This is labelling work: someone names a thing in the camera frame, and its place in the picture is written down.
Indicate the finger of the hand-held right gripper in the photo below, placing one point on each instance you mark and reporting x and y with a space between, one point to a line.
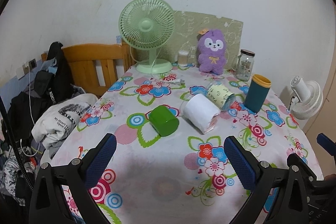
325 141
302 165

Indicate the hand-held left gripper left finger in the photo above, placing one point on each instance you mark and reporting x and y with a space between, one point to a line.
101 161

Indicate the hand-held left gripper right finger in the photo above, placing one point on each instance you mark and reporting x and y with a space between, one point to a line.
240 161

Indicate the white cup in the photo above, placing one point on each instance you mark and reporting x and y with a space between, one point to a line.
199 111

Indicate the teal cup with yellow rim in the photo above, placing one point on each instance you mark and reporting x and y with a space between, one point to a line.
256 98

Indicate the clear cup with yellow sleeve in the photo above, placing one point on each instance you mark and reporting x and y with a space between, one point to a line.
219 94

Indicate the green plastic cup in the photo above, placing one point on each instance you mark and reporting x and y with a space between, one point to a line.
162 121

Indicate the white clip fan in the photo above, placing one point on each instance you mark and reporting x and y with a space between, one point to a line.
309 100

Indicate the floral tablecloth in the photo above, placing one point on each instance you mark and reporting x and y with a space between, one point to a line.
157 161

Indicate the white printed cloth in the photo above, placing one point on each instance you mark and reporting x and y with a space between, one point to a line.
60 121

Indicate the black jacket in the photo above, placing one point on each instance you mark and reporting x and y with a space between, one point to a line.
52 87

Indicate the glass jar mug with lid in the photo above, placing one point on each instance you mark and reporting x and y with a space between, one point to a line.
245 66

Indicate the dark clothes pile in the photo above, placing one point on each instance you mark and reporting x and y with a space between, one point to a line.
15 119

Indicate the wooden bed headboard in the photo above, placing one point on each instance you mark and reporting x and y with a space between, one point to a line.
86 56

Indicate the purple plush toy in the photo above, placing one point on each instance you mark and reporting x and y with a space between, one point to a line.
211 56

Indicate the clear cotton swab container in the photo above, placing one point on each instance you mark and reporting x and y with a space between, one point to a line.
183 58

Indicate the green desk fan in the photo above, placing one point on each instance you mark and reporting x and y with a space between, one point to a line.
147 26

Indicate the beige patterned board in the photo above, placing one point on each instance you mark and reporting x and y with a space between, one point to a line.
189 27

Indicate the wall socket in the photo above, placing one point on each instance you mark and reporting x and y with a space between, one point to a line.
32 64

